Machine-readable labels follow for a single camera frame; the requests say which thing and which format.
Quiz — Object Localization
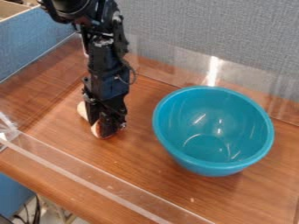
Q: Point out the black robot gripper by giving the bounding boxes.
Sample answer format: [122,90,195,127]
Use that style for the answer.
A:
[82,66,137,138]

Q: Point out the brown and white toy mushroom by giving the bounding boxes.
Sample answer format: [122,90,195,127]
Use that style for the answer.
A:
[78,101,118,139]

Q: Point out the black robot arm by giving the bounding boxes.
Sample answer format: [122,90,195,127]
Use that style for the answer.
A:
[36,0,137,138]

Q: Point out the blue plastic bowl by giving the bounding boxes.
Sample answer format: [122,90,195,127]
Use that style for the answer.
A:
[153,86,275,177]

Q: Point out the clear acrylic front barrier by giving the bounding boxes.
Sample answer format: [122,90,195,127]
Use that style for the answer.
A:
[0,112,214,224]

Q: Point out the clear acrylic barrier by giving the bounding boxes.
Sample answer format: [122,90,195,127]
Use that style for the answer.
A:
[129,34,299,102]
[0,112,214,224]

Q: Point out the blue partition panel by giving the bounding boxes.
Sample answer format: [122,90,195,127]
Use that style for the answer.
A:
[0,0,74,82]

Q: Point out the clear acrylic back barrier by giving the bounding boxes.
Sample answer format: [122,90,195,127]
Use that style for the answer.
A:
[129,34,299,102]

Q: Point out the black cables under table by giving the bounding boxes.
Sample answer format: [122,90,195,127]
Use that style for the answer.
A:
[0,194,44,224]

